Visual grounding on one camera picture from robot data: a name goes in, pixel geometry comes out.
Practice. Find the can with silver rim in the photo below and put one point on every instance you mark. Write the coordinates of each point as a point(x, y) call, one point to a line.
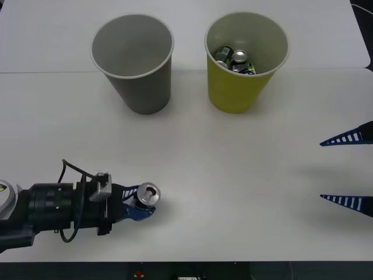
point(222, 63)

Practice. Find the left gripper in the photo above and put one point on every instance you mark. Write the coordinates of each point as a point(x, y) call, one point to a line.
point(116, 208)

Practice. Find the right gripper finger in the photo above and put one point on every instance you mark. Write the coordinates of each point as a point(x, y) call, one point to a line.
point(354, 202)
point(354, 137)

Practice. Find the red button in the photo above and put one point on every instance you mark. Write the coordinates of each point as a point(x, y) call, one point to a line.
point(138, 274)

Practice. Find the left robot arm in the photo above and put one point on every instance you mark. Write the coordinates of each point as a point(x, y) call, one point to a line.
point(49, 207)

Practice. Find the dark can with silver top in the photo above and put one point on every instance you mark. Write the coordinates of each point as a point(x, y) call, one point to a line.
point(240, 56)

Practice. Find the tall black can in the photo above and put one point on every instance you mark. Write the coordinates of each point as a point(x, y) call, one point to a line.
point(148, 194)

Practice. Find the grey plastic bin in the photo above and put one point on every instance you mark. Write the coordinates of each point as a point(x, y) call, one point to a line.
point(145, 93)

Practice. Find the yellow-green plastic bin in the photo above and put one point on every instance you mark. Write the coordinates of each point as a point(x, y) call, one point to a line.
point(233, 93)

